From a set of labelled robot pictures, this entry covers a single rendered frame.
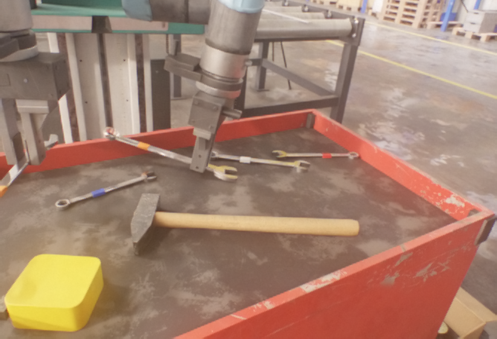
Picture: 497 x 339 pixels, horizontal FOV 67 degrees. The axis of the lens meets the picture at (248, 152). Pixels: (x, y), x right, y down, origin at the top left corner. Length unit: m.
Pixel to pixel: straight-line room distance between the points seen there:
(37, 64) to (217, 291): 0.35
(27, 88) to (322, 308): 0.45
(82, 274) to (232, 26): 0.38
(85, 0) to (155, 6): 0.79
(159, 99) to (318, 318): 1.41
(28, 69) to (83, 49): 1.04
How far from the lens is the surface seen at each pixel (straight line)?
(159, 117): 1.80
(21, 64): 0.54
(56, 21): 1.30
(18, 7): 0.53
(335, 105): 3.08
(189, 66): 0.61
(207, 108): 0.58
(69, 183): 0.70
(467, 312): 1.63
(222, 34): 0.58
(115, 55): 1.57
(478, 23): 10.11
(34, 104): 0.56
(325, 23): 2.76
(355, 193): 0.71
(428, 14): 10.81
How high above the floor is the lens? 1.27
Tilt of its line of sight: 28 degrees down
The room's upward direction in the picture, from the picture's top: 5 degrees clockwise
